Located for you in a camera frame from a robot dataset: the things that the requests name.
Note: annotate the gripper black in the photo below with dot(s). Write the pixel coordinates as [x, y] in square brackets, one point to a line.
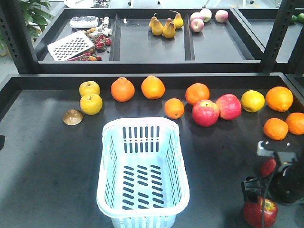
[286, 187]

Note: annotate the dark red apple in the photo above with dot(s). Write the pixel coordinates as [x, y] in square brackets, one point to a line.
[253, 213]
[268, 167]

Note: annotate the light blue plastic basket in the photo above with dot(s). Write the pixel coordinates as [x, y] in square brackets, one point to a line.
[142, 179]

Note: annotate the large orange behind apples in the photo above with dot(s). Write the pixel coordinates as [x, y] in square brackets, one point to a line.
[197, 92]

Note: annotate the small orange lower right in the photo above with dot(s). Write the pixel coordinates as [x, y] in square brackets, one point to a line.
[275, 129]

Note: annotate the small orange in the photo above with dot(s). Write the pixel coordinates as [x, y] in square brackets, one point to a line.
[295, 122]
[174, 108]
[275, 129]

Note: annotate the small orange far right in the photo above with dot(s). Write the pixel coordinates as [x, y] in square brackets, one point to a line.
[295, 122]

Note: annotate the pink red apple right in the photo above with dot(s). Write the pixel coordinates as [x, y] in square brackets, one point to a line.
[229, 106]

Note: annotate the pink red apple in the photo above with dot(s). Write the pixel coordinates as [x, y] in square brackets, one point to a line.
[205, 112]
[229, 106]

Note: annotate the yellow orange citrus fruit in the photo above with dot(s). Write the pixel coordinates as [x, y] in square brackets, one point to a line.
[252, 101]

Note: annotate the pink red apple left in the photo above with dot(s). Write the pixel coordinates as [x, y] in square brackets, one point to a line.
[205, 112]

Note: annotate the large orange top right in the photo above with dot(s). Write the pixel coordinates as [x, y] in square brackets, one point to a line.
[279, 98]

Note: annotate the small orange lower left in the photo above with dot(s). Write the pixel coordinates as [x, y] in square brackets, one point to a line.
[174, 108]

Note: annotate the black wooden display stand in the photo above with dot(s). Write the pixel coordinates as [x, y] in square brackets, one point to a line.
[49, 170]

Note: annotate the orange with knob top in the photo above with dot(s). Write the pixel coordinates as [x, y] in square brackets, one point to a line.
[122, 89]

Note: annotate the pink apple back shelf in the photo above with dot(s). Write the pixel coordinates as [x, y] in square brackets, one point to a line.
[197, 25]

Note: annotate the brown pears cluster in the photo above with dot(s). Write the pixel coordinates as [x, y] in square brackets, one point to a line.
[168, 30]

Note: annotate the yellow apple front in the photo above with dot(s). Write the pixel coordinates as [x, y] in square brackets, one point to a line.
[91, 104]

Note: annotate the yellow apple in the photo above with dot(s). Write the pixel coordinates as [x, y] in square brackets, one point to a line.
[89, 87]
[91, 104]

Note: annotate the yellow apple rear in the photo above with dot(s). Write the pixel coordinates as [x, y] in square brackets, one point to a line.
[89, 87]

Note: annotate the white perforated grater board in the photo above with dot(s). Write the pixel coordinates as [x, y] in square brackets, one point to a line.
[69, 46]

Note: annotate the potted green plant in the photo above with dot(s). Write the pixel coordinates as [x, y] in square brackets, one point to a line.
[36, 15]

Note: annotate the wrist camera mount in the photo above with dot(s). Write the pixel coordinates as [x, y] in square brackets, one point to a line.
[267, 148]

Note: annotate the black upright shelf post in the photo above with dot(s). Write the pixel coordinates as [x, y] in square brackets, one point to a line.
[17, 37]

